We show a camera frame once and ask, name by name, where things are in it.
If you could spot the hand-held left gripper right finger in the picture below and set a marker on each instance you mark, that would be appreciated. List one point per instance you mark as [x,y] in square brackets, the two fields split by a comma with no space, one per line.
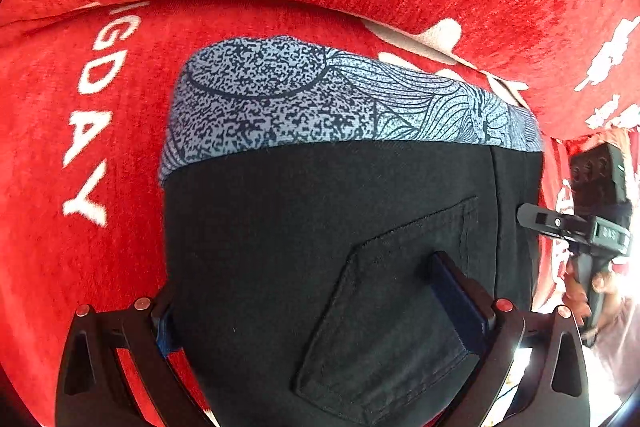
[460,297]

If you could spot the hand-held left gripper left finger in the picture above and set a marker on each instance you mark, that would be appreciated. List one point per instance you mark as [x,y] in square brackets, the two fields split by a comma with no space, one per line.
[164,332]

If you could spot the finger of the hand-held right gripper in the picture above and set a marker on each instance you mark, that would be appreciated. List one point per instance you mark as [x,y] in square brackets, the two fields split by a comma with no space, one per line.
[552,221]

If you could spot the black pants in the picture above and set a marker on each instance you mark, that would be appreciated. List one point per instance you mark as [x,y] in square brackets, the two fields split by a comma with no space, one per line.
[310,232]

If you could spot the person's right forearm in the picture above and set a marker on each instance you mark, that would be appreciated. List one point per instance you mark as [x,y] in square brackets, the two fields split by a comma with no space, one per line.
[620,347]

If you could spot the person's right hand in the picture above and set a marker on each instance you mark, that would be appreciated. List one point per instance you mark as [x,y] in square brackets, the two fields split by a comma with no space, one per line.
[575,302]

